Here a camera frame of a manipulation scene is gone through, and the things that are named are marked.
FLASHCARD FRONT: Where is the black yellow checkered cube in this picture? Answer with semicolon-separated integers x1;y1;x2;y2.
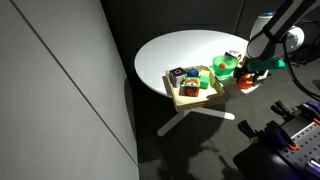
225;50;242;61

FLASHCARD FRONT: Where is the black patterned soft cube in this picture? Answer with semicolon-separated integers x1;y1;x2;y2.
169;67;186;87

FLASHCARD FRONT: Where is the purple clamp orange tip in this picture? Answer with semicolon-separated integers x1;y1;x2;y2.
271;101;320;125

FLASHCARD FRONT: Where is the wooden tray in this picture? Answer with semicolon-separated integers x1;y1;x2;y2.
165;65;229;111

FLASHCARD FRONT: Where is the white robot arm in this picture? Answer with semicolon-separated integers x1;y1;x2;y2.
234;0;320;83

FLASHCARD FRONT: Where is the blue block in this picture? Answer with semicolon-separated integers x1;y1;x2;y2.
187;68;199;77

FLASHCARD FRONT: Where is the light green block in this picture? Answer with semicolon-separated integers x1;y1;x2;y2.
200;70;210;77

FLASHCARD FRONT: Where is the small red fruit in bowl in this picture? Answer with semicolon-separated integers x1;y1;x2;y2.
219;63;226;68

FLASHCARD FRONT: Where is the green plastic bowl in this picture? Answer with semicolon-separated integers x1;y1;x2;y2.
212;55;238;76

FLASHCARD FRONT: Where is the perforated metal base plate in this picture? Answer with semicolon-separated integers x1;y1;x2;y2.
279;122;320;178

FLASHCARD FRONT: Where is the colourful soft cube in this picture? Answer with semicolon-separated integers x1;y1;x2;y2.
180;77;200;97

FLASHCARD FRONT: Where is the white table pedestal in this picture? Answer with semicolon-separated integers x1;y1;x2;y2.
156;107;236;137

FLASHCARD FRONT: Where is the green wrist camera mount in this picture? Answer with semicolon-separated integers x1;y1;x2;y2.
247;59;285;72

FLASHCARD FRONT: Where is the orange block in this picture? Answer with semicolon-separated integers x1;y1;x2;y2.
237;74;252;90

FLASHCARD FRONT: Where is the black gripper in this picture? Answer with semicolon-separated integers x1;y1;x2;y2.
233;57;269;83

